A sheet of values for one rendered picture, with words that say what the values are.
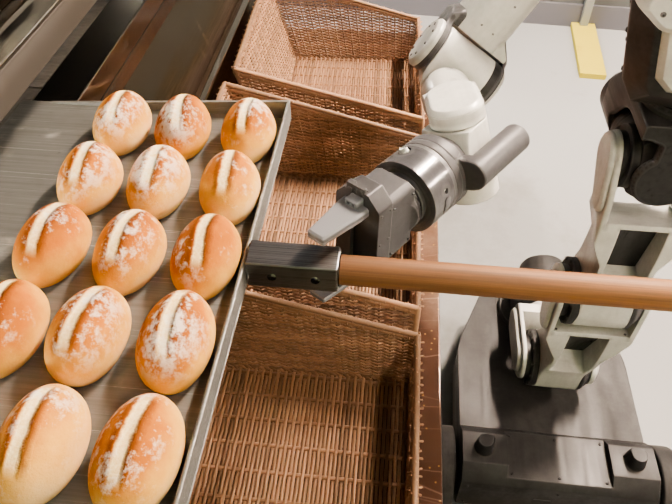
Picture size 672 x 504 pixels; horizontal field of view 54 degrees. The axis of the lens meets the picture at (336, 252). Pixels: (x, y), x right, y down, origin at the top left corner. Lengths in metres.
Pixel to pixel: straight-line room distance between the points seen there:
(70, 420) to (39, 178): 0.36
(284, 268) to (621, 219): 0.78
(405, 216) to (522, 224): 1.86
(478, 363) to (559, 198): 1.02
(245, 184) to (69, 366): 0.26
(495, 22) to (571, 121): 2.13
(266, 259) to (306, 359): 0.65
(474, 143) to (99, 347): 0.45
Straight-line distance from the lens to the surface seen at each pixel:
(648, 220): 1.29
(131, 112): 0.83
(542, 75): 3.43
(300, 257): 0.62
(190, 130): 0.79
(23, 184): 0.83
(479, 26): 1.02
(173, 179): 0.72
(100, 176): 0.74
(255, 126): 0.77
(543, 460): 1.72
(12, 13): 0.56
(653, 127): 1.13
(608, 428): 1.85
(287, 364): 1.28
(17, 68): 0.55
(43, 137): 0.90
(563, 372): 1.68
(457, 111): 0.75
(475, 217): 2.52
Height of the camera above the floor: 1.66
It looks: 45 degrees down
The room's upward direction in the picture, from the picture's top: straight up
